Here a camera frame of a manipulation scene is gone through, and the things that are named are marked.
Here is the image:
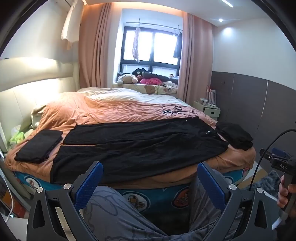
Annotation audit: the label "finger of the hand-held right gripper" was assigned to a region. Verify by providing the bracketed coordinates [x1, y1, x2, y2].
[259, 147, 289, 163]

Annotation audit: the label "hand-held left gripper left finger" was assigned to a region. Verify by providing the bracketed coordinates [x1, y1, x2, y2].
[26, 161, 104, 241]

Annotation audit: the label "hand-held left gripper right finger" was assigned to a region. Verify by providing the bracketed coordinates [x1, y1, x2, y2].
[197, 161, 273, 241]

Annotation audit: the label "folded black ribbed pants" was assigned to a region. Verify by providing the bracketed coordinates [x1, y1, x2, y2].
[14, 129, 63, 163]

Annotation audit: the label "person's right hand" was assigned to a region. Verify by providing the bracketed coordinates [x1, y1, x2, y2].
[277, 175, 296, 210]

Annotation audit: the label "grey shaggy rug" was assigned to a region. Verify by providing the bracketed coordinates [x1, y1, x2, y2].
[253, 170, 285, 200]

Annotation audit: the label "person's right leg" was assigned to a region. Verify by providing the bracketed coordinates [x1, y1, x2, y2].
[188, 168, 234, 241]

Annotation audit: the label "pile of black clothes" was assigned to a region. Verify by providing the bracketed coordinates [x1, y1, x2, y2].
[215, 121, 254, 151]

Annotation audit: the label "bed with cartoon sheet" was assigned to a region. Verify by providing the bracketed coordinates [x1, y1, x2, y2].
[5, 87, 257, 216]

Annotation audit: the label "white nightstand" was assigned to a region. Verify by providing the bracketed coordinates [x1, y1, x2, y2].
[194, 101, 221, 121]

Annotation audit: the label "orange fleece blanket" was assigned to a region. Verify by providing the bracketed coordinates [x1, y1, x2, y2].
[5, 94, 257, 186]

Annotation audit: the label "green tissue packet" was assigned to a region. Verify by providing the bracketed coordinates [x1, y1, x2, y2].
[9, 132, 25, 144]

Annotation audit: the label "cream pillow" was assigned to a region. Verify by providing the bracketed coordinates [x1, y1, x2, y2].
[31, 104, 48, 128]

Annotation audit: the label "beige plush toy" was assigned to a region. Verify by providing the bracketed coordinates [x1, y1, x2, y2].
[116, 74, 139, 86]

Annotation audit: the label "cream padded headboard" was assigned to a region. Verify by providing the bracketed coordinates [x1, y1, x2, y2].
[0, 57, 80, 149]

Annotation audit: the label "plush toys on window seat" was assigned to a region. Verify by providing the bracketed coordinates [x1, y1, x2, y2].
[132, 68, 179, 85]

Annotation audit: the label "pink plush toy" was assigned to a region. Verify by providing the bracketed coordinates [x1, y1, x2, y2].
[139, 77, 162, 86]

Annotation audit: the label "pink curtain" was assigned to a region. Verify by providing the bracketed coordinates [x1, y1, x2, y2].
[177, 13, 213, 106]
[79, 2, 122, 90]

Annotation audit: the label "black hanging garment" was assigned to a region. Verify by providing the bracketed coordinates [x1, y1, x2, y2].
[173, 32, 183, 58]

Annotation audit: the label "pale pink hanging garment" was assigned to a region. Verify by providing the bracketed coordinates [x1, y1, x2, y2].
[132, 26, 141, 63]

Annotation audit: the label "black framed window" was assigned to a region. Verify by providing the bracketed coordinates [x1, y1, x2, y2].
[120, 26, 182, 77]

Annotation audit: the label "white hanging garment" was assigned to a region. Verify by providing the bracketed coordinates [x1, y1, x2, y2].
[61, 0, 87, 43]

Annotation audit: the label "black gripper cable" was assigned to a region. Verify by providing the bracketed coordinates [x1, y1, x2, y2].
[248, 129, 296, 192]

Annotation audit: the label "white wire rack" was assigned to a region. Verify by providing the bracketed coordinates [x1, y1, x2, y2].
[206, 85, 219, 108]

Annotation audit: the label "black cable on bed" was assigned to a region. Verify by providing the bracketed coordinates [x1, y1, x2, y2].
[161, 104, 197, 117]

